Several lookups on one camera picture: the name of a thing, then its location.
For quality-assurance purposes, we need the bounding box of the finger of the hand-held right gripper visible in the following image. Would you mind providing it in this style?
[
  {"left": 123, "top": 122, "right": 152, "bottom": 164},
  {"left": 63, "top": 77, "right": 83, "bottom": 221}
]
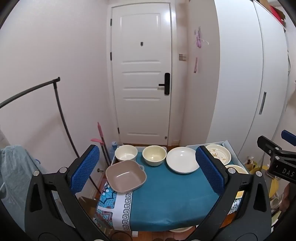
[
  {"left": 257, "top": 136, "right": 282, "bottom": 159},
  {"left": 281, "top": 130, "right": 296, "bottom": 147}
]

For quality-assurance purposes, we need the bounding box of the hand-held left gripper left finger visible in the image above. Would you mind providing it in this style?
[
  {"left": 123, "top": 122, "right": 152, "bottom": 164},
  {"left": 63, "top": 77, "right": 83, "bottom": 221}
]
[{"left": 24, "top": 144, "right": 100, "bottom": 241}]

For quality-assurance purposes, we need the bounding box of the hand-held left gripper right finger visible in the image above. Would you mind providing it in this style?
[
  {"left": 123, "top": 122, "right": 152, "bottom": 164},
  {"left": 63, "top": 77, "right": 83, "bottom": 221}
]
[{"left": 195, "top": 146, "right": 271, "bottom": 241}]

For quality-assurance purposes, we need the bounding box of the patterned cream plate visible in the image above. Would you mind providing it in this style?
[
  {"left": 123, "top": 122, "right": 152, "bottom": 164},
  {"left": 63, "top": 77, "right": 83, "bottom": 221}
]
[{"left": 205, "top": 144, "right": 232, "bottom": 165}]

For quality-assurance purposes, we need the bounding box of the white plate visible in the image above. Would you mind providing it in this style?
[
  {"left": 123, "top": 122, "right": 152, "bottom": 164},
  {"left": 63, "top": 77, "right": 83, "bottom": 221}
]
[{"left": 166, "top": 147, "right": 200, "bottom": 174}]

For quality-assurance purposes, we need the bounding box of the brown square bowl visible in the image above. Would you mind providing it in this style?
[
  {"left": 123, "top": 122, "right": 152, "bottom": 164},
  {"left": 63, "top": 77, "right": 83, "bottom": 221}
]
[{"left": 105, "top": 159, "right": 147, "bottom": 192}]

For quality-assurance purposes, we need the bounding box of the white bowl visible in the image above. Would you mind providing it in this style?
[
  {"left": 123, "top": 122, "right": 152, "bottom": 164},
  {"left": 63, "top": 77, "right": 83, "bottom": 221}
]
[{"left": 115, "top": 145, "right": 138, "bottom": 163}]

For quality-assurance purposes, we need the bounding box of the cream bowl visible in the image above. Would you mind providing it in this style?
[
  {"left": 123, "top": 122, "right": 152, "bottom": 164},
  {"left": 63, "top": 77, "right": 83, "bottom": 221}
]
[{"left": 142, "top": 145, "right": 167, "bottom": 167}]

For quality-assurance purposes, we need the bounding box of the yellow chair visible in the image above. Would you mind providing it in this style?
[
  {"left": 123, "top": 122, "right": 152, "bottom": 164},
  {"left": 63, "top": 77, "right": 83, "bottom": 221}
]
[{"left": 266, "top": 177, "right": 287, "bottom": 197}]

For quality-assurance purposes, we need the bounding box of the brown paper bag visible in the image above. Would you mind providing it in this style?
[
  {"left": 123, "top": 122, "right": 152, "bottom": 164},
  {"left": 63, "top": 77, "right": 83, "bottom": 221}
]
[{"left": 245, "top": 158, "right": 263, "bottom": 173}]

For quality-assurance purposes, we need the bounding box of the cream plate with yellow rim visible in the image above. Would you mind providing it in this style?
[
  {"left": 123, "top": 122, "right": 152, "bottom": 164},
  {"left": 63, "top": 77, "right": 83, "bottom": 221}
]
[{"left": 224, "top": 164, "right": 249, "bottom": 176}]

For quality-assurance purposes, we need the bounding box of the teal patterned tablecloth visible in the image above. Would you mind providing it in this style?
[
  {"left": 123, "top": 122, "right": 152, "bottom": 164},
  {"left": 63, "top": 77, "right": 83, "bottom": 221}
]
[{"left": 94, "top": 145, "right": 249, "bottom": 232}]

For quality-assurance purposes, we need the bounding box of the grey blue garment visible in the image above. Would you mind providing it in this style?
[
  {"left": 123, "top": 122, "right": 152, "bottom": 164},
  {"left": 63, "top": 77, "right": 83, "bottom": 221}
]
[{"left": 0, "top": 145, "right": 60, "bottom": 223}]

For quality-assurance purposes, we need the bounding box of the white wardrobe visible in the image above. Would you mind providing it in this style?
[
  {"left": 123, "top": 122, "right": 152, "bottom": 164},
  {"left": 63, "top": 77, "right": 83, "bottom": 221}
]
[{"left": 206, "top": 0, "right": 296, "bottom": 163}]

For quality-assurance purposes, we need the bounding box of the black clothes rack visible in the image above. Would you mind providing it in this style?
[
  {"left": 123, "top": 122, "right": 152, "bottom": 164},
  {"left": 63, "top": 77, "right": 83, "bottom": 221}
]
[{"left": 0, "top": 77, "right": 102, "bottom": 195}]

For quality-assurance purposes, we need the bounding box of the white door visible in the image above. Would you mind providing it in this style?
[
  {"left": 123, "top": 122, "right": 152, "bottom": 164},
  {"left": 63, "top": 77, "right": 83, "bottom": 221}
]
[{"left": 110, "top": 3, "right": 173, "bottom": 145}]

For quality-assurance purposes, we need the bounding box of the red box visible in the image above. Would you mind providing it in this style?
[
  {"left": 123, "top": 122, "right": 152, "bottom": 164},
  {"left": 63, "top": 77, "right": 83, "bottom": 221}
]
[{"left": 269, "top": 5, "right": 287, "bottom": 26}]

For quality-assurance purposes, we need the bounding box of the pink handled mop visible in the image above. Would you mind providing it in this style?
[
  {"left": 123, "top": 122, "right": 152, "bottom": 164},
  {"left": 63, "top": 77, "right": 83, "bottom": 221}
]
[{"left": 91, "top": 122, "right": 111, "bottom": 167}]

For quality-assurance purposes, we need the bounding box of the grey wardrobe handle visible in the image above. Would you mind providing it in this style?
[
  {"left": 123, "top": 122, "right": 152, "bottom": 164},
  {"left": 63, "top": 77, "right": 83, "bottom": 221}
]
[{"left": 259, "top": 92, "right": 267, "bottom": 114}]

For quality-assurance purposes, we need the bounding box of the black door lock handle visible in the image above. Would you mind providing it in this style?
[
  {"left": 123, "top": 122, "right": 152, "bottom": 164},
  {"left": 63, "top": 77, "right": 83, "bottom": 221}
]
[{"left": 159, "top": 73, "right": 170, "bottom": 95}]

